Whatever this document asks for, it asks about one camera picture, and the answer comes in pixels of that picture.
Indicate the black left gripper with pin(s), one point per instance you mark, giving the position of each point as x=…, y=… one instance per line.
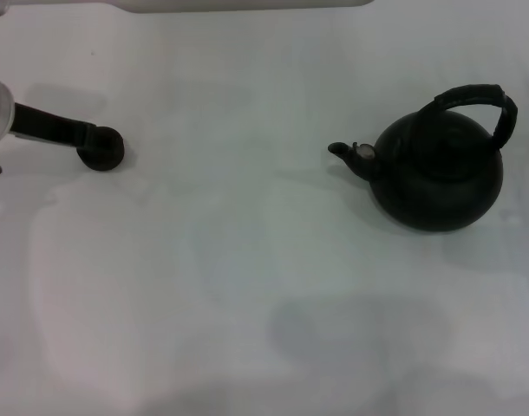
x=37, y=125

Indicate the small black teacup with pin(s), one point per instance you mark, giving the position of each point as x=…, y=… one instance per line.
x=106, y=157

